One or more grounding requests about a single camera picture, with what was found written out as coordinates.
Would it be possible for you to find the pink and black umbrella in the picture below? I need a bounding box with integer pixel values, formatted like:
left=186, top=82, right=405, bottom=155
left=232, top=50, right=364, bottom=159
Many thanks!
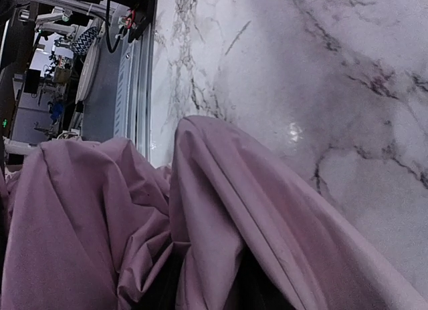
left=1, top=116, right=427, bottom=309

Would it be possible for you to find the white patterned round plate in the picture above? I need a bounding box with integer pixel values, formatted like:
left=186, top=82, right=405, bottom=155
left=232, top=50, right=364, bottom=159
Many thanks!
left=76, top=27, right=100, bottom=104

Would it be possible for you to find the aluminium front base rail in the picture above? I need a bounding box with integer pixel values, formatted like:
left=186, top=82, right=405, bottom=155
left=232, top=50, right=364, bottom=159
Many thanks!
left=113, top=16, right=153, bottom=158

